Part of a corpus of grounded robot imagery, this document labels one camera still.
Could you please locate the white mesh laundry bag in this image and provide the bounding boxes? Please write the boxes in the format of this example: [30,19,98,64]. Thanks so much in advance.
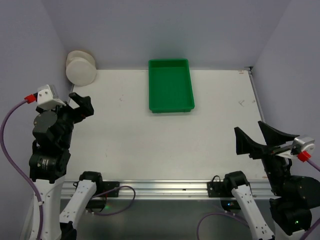
[65,50,97,87]

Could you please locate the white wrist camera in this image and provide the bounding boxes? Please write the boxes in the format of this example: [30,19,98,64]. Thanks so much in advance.
[36,84,66,111]
[274,135,315,162]

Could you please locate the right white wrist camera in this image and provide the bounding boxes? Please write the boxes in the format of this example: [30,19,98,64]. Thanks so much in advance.
[274,135,315,162]

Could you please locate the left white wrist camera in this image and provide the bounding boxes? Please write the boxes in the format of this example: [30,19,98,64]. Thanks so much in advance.
[36,84,66,111]

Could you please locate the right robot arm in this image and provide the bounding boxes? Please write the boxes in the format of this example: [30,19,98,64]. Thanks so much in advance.
[223,121,320,240]

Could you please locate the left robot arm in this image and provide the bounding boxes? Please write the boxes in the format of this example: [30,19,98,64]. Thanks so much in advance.
[29,92,104,240]

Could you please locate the aluminium mounting rail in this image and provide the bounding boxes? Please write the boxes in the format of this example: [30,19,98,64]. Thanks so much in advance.
[61,179,274,200]

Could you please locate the green plastic tray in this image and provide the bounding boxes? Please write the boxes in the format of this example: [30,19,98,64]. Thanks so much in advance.
[148,58,195,114]

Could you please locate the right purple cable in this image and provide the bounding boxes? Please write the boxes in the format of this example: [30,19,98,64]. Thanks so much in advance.
[196,151,320,240]

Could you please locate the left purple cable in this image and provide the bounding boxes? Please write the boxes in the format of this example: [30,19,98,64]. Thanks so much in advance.
[0,94,45,240]

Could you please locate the purple cable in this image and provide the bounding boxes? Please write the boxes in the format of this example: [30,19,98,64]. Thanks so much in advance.
[196,151,320,240]
[0,94,45,240]

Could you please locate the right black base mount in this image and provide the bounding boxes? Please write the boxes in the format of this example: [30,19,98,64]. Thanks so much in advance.
[206,175,241,212]

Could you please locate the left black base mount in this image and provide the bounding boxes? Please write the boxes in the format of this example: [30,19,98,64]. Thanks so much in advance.
[86,181,120,212]

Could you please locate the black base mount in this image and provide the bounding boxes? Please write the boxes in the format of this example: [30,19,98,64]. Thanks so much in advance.
[206,175,241,212]
[86,181,120,212]

